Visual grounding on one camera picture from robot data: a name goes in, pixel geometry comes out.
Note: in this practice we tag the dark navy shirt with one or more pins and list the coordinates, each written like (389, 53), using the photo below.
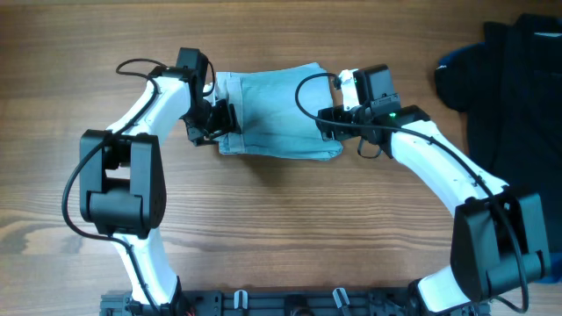
(513, 131)

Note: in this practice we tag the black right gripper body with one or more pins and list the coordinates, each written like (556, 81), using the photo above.
(354, 116)

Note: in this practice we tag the blue cloth under pile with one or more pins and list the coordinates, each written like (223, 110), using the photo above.
(452, 55)

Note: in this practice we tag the light blue denim shorts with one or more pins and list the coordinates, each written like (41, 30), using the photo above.
(270, 121)

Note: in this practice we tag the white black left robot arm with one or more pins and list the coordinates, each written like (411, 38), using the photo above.
(121, 180)

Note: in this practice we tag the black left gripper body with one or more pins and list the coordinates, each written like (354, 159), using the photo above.
(210, 121)

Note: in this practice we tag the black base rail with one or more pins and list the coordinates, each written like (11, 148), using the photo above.
(375, 302)

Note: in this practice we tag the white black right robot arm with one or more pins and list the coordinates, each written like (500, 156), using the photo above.
(499, 241)

